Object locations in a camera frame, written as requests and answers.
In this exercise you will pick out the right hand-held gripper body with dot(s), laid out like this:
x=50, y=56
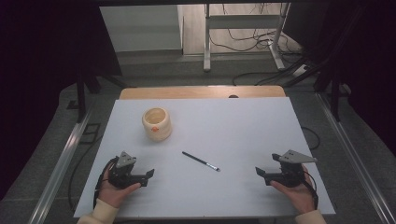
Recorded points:
x=291, y=169

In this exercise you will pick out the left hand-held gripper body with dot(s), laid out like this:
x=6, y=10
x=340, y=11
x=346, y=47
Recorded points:
x=123, y=172

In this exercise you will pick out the cream ribbed cup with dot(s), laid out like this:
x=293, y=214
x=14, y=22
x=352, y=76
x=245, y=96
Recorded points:
x=157, y=127

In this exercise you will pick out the black pen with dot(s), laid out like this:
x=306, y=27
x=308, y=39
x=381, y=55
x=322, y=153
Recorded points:
x=199, y=160

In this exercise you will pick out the person's left hand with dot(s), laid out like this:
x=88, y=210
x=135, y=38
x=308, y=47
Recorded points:
x=115, y=194

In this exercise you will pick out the person's right hand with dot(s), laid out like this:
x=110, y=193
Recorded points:
x=295, y=196

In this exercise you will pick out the white board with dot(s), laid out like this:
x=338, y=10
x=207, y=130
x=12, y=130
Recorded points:
x=218, y=130

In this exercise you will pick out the black stand leg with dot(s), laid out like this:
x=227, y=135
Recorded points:
x=334, y=99
x=81, y=99

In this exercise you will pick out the white power strip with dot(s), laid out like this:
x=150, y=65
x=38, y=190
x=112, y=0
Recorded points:
x=300, y=70

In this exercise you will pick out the wooden table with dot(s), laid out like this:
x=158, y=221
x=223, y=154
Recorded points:
x=199, y=92

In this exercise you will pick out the dark curtain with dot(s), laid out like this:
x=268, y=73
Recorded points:
x=46, y=62
x=358, y=62

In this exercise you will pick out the grey cabinet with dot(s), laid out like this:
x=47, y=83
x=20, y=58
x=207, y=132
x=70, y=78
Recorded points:
x=143, y=29

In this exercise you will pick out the aluminium rail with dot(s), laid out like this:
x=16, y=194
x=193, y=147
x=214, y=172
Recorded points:
x=355, y=155
x=62, y=168

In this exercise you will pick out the white metal desk frame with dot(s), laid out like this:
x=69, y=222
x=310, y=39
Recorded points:
x=243, y=21

